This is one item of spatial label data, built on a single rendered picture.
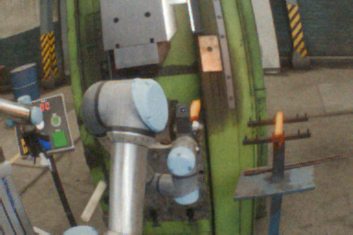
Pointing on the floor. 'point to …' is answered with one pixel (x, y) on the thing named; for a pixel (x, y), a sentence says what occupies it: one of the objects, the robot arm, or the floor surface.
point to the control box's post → (62, 192)
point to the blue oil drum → (25, 83)
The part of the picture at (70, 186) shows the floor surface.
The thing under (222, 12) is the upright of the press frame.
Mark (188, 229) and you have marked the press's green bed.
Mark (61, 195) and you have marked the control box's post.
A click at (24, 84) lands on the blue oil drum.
